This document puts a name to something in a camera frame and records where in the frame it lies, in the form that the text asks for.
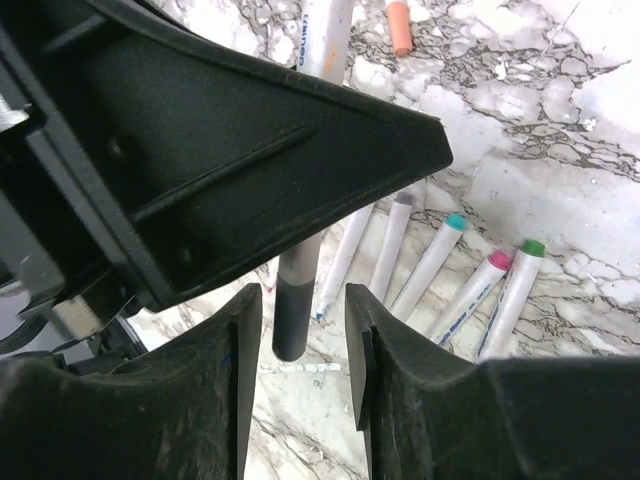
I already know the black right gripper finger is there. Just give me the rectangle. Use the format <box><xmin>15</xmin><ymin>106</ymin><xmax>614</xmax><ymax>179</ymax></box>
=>
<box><xmin>344</xmin><ymin>284</ymin><xmax>639</xmax><ymax>479</ymax></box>

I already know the white marker teal cap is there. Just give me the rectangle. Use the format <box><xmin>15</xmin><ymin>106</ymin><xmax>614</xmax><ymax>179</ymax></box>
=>
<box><xmin>391</xmin><ymin>214</ymin><xmax>467</xmax><ymax>320</ymax></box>

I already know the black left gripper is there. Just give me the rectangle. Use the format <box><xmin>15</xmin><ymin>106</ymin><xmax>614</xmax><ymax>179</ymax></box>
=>
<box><xmin>1</xmin><ymin>29</ymin><xmax>262</xmax><ymax>479</ymax></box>

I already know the white marker grey cap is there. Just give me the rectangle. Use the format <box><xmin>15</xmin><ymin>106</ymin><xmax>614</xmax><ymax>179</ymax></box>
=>
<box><xmin>272</xmin><ymin>0</ymin><xmax>355</xmax><ymax>362</ymax></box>

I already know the white marker light blue cap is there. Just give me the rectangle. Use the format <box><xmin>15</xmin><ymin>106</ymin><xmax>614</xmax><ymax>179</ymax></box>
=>
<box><xmin>369</xmin><ymin>191</ymin><xmax>414</xmax><ymax>302</ymax></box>

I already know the white marker light pink cap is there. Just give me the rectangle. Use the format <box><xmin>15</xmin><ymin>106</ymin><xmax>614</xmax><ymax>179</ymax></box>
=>
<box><xmin>385</xmin><ymin>0</ymin><xmax>413</xmax><ymax>57</ymax></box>

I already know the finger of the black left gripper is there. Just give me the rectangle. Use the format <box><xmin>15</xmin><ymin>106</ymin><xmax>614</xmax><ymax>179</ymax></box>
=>
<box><xmin>1</xmin><ymin>1</ymin><xmax>453</xmax><ymax>310</ymax></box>

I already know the white marker dark green cap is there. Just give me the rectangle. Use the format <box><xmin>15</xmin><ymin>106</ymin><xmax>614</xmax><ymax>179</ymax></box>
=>
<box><xmin>477</xmin><ymin>239</ymin><xmax>546</xmax><ymax>361</ymax></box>

